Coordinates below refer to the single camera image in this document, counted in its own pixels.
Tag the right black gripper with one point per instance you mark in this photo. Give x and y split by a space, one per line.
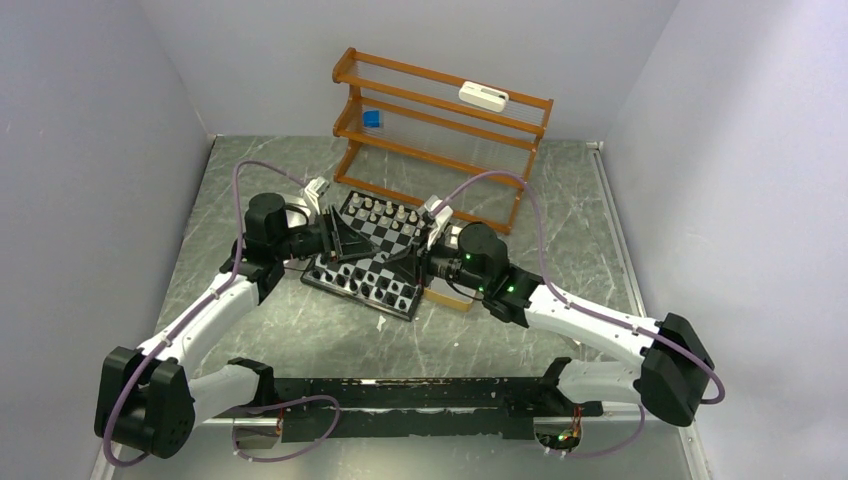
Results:
411 266

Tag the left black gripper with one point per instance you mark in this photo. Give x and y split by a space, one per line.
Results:
348 242

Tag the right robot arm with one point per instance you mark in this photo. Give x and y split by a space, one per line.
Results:
660 365

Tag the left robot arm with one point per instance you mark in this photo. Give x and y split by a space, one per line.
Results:
147 398

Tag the black and white chessboard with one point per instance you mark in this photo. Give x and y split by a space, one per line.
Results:
389 225

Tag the silver tin box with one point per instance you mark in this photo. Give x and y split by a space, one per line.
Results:
297 215

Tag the blue cube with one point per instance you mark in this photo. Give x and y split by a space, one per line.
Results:
372 119

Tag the orange wooden shelf rack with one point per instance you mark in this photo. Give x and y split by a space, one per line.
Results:
423 119

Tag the white rectangular device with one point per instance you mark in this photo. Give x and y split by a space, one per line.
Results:
483 96

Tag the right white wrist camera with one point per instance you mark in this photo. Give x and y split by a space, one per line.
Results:
436 215

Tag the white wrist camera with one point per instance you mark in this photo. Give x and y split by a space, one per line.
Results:
436 215
313 193

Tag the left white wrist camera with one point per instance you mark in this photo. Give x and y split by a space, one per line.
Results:
313 193

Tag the black base frame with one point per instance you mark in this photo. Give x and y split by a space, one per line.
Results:
507 407

